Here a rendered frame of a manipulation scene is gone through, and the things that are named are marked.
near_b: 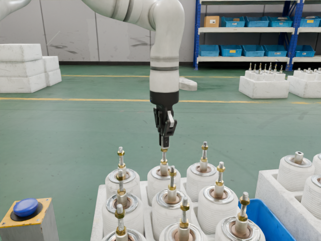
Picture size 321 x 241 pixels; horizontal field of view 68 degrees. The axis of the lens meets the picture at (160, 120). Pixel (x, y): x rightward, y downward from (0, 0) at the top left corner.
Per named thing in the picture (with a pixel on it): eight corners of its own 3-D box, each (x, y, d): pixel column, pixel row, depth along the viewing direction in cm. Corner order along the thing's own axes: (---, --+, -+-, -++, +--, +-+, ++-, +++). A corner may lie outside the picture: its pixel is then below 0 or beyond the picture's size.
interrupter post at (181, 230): (186, 232, 48) (187, 219, 47) (191, 241, 46) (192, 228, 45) (175, 235, 47) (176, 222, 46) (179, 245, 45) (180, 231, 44)
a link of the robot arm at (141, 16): (172, 7, 60) (118, -11, 54) (188, 3, 52) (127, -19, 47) (166, 36, 62) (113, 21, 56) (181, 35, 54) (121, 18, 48)
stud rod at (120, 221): (125, 238, 44) (123, 205, 42) (121, 242, 44) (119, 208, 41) (122, 235, 45) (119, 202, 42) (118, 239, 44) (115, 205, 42)
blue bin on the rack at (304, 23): (286, 28, 488) (288, 16, 481) (306, 28, 486) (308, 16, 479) (298, 27, 441) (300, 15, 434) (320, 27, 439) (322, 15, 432)
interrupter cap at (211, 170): (185, 169, 71) (185, 167, 70) (201, 161, 75) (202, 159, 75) (204, 180, 65) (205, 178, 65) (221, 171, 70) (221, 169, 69)
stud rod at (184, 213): (180, 231, 46) (181, 198, 43) (182, 228, 46) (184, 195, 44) (184, 233, 45) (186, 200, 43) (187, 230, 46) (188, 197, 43)
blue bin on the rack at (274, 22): (262, 28, 490) (263, 17, 483) (281, 28, 488) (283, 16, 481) (271, 27, 443) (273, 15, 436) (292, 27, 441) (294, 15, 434)
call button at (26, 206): (35, 219, 43) (33, 210, 42) (11, 222, 42) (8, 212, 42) (42, 204, 47) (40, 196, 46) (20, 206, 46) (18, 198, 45)
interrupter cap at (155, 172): (148, 169, 71) (148, 166, 71) (172, 165, 73) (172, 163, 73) (154, 182, 64) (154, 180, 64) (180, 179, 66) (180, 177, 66)
